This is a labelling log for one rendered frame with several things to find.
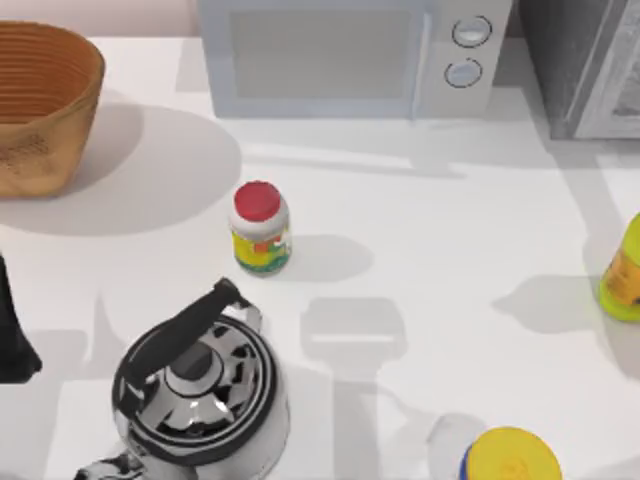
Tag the red-capped white jar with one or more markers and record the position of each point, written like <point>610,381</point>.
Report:
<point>260,235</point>

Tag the pale microwave oven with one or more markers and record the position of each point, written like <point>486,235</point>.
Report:
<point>320,55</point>

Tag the round microwave knob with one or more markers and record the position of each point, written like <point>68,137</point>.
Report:
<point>471,29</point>
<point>463,73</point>

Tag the yellow-lidded blue container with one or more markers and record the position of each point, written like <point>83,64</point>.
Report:
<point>510,457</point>

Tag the brown woven basket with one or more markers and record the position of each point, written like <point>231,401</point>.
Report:
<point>45,145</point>

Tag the yellow-green bottle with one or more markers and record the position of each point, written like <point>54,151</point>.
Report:
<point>622,280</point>

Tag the grey cabinet with dark inside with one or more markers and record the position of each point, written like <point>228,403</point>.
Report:
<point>590,70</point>

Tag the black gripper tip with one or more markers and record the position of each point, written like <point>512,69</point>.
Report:
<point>12,345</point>

